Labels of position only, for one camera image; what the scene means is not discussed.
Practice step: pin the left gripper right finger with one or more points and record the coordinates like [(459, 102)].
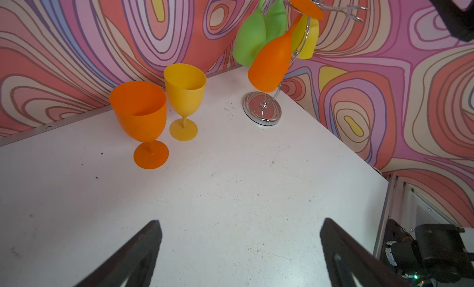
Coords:
[(347, 260)]

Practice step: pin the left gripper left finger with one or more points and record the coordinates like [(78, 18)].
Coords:
[(133, 264)]

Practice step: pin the orange wine glass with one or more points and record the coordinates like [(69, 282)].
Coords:
[(273, 60), (141, 110)]

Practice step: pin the yellow wine glass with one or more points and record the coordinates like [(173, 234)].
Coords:
[(305, 42), (185, 85)]

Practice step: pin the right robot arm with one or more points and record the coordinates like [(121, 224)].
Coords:
[(438, 126)]

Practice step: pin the chrome wine glass rack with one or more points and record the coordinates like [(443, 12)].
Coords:
[(262, 107)]

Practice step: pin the left green wine glass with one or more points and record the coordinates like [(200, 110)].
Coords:
[(250, 38)]

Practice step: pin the green wine glass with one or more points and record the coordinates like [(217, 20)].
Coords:
[(275, 21), (250, 38)]

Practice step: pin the right green wine glass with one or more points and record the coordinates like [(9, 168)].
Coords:
[(275, 21)]

